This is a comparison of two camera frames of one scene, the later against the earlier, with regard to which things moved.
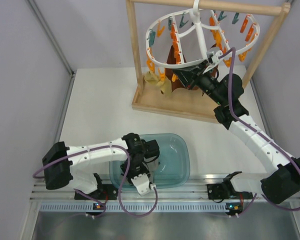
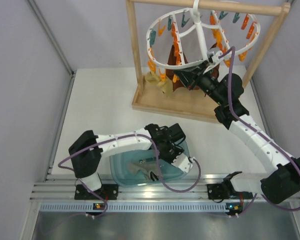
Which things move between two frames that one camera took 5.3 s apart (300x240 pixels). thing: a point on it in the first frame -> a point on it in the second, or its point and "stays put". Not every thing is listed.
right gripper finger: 202,66 stays put
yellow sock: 151,77 stays put
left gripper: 143,170 -> 178,151
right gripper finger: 187,75 stays put
